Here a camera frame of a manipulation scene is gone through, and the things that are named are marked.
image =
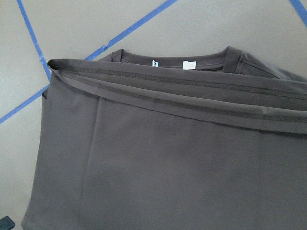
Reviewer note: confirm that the dark brown t-shirt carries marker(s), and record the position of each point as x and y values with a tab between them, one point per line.
129	142

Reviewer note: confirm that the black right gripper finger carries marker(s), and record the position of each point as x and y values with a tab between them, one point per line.
6	223

